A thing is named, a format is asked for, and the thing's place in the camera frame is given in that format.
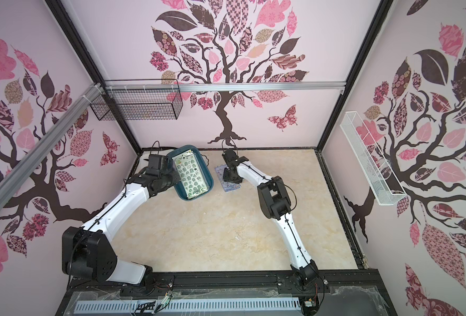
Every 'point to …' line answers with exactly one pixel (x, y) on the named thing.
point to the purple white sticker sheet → (227, 185)
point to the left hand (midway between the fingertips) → (175, 179)
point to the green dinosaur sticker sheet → (189, 174)
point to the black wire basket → (141, 99)
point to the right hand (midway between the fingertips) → (229, 180)
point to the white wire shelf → (385, 187)
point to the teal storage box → (207, 172)
